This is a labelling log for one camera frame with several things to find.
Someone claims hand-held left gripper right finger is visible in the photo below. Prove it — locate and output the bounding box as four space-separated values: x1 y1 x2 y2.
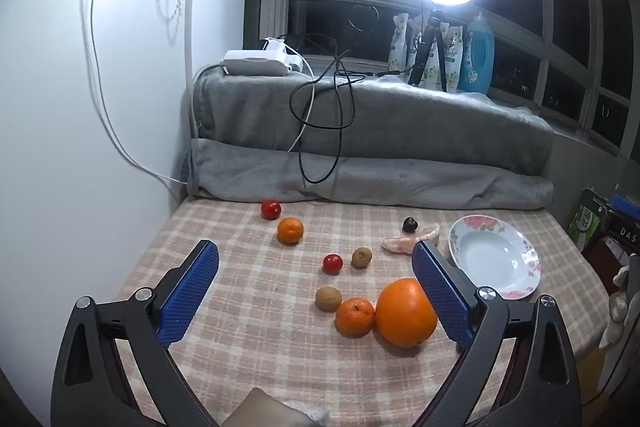
411 239 583 427

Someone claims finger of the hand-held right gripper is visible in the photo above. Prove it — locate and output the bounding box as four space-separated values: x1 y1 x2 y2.
611 194 640 215

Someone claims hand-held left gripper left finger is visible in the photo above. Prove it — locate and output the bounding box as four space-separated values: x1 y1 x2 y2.
50 239 221 427

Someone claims large orange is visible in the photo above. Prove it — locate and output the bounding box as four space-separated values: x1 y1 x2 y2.
375 278 439 349

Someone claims white floral plate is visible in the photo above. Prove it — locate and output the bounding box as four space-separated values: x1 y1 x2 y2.
448 215 544 302

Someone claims peeled citrus segment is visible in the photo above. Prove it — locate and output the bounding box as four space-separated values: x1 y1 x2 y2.
381 224 443 256

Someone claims small orange mandarin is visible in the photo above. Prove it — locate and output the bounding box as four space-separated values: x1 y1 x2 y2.
335 297 376 337
277 217 305 246

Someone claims person's right hand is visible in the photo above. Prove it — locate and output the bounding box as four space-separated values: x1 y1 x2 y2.
599 252 636 350

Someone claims person's left hand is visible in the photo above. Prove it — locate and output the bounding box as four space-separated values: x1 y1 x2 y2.
222 387 331 427

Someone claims pink plaid tablecloth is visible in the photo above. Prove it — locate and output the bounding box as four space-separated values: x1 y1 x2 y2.
112 197 616 427

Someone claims grey fleece blanket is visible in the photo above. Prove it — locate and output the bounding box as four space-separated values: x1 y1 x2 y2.
187 64 556 210

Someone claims white cabinet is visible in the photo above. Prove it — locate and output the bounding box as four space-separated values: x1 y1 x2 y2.
0 0 190 427

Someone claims blue detergent bottle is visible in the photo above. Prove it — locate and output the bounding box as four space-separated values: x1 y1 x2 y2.
457 11 496 95

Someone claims white power adapter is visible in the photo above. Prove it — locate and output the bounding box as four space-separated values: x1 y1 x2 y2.
261 37 306 72
222 49 293 78

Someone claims black cable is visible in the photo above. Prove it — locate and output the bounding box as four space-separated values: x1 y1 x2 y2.
290 34 416 184

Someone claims long white cable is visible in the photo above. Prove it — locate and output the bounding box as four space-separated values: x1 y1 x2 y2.
86 0 193 188

